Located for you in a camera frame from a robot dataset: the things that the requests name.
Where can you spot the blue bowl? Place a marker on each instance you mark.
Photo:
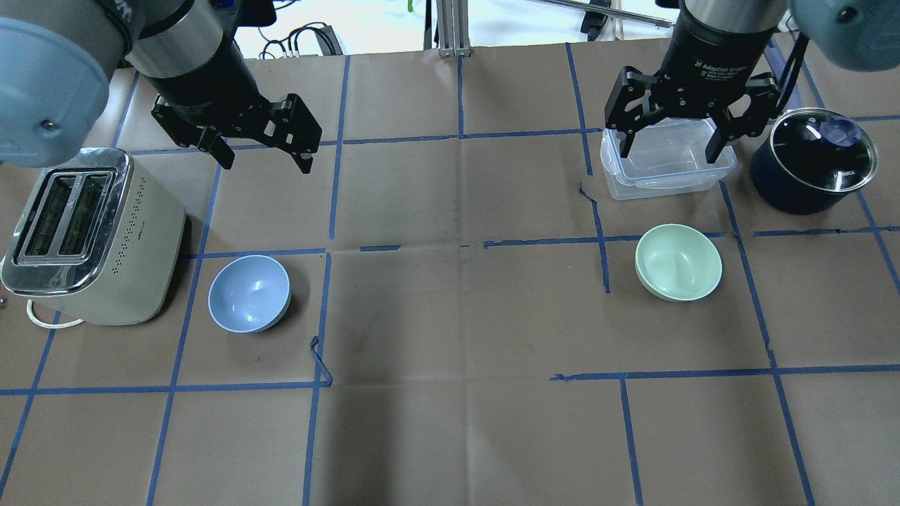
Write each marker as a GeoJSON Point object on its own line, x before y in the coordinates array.
{"type": "Point", "coordinates": [249, 295]}

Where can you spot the clear plastic container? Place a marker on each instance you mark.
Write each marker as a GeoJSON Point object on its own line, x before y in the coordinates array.
{"type": "Point", "coordinates": [665, 159]}

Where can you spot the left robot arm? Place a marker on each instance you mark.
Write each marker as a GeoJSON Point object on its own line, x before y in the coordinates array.
{"type": "Point", "coordinates": [58, 57]}

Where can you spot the dark blue pot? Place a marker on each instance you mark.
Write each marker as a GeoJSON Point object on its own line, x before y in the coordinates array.
{"type": "Point", "coordinates": [812, 159]}

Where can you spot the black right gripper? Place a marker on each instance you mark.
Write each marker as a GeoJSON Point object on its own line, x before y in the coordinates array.
{"type": "Point", "coordinates": [716, 55]}

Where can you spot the aluminium frame post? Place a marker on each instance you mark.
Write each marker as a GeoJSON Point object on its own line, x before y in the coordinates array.
{"type": "Point", "coordinates": [452, 29]}

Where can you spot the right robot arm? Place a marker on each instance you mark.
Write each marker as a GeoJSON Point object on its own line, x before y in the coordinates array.
{"type": "Point", "coordinates": [860, 36]}

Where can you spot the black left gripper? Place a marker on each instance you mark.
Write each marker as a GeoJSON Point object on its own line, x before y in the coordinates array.
{"type": "Point", "coordinates": [200, 76]}

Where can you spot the green bowl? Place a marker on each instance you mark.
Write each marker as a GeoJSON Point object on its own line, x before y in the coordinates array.
{"type": "Point", "coordinates": [677, 263]}

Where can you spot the cream two-slot toaster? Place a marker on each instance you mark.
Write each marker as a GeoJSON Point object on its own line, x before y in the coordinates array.
{"type": "Point", "coordinates": [98, 240]}

